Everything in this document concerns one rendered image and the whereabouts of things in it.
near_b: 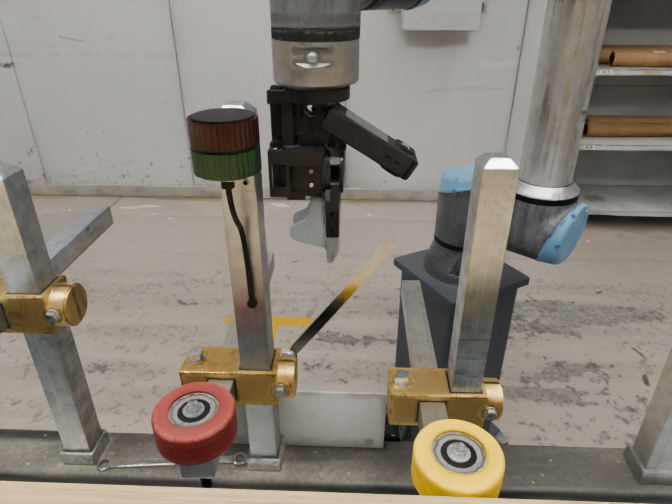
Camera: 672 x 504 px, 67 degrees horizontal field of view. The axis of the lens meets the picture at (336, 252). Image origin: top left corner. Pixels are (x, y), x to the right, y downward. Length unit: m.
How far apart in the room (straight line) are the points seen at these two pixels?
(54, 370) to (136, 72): 2.85
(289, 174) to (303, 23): 0.15
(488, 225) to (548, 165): 0.63
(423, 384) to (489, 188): 0.26
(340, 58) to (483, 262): 0.25
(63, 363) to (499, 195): 0.53
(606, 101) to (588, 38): 2.42
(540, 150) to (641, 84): 2.46
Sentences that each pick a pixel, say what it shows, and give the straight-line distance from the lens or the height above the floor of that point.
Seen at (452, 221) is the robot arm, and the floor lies 0.76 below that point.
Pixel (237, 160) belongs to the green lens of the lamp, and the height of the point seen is 1.14.
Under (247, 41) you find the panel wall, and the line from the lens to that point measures 3.23.
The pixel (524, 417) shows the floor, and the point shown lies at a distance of 1.88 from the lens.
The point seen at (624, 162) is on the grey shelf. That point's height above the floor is 0.28.
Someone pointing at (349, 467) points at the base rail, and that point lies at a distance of 0.74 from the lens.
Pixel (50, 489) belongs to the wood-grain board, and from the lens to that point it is 0.53.
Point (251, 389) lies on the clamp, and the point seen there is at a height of 0.85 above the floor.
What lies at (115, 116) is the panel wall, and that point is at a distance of 3.57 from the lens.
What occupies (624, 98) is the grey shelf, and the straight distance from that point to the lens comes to 3.56.
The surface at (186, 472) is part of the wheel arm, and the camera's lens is 0.58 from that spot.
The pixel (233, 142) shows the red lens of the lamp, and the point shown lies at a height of 1.16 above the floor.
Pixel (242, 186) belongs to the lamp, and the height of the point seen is 1.10.
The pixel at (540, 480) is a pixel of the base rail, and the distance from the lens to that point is 0.77.
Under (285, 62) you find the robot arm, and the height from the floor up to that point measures 1.21.
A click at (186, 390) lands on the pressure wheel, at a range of 0.56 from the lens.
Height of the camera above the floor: 1.27
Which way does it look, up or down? 28 degrees down
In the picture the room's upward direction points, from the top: straight up
